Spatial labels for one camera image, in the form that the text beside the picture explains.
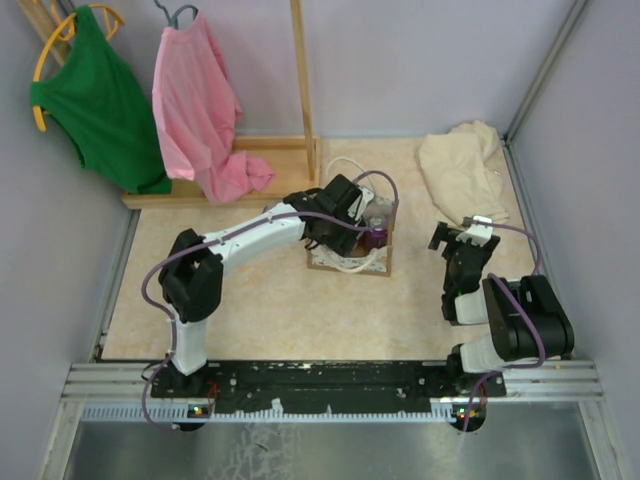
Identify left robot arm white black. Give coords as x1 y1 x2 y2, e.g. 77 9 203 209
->
159 175 374 397

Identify aluminium frame rail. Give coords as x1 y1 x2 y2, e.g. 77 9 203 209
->
62 360 603 424

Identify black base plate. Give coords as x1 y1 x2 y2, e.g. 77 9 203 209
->
151 360 481 414

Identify pink shirt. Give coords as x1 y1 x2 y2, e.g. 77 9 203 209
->
152 13 275 204

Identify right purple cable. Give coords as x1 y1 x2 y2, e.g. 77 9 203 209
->
462 222 547 434

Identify wooden clothes rack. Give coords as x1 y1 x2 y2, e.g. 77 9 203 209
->
17 1 321 210

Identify purple can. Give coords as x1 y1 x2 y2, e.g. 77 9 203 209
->
363 215 388 250

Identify yellow clothes hanger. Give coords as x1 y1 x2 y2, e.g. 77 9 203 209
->
32 1 125 132

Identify cream folded cloth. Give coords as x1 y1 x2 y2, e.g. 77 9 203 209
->
417 120 509 226

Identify green tank top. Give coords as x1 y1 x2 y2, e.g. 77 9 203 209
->
30 5 172 195

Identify canvas tote bag patterned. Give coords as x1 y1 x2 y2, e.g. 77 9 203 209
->
306 155 400 279

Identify grey clothes hanger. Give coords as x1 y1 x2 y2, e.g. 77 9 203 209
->
153 0 199 30

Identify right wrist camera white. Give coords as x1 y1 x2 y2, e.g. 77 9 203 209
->
462 216 493 241

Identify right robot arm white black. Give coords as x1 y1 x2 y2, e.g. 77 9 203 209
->
429 216 575 396

